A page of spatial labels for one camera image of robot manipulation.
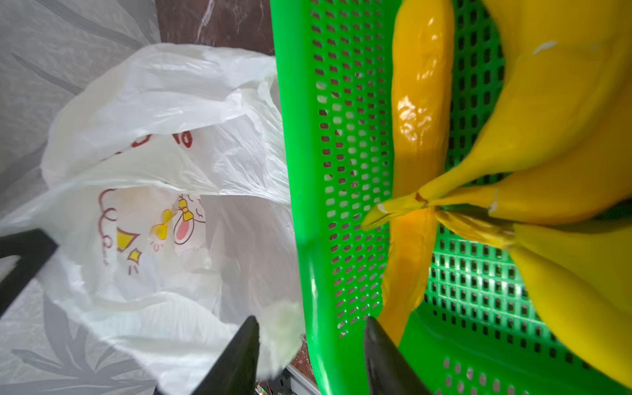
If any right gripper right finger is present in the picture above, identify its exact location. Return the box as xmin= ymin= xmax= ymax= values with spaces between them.
xmin=364 ymin=317 xmax=431 ymax=395

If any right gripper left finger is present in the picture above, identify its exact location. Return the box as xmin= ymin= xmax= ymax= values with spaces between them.
xmin=192 ymin=316 xmax=260 ymax=395

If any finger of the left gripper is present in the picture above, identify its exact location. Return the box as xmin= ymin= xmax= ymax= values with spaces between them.
xmin=1 ymin=229 xmax=58 ymax=316

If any orange-yellow single banana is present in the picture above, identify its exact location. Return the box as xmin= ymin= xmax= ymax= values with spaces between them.
xmin=378 ymin=1 xmax=454 ymax=345

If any green perforated plastic basket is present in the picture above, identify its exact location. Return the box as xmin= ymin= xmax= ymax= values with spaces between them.
xmin=271 ymin=1 xmax=626 ymax=394

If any white printed plastic bag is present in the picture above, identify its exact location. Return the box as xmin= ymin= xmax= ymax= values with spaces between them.
xmin=1 ymin=44 xmax=304 ymax=394

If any yellow banana bunch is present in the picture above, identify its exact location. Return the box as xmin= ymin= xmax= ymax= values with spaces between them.
xmin=359 ymin=0 xmax=632 ymax=391

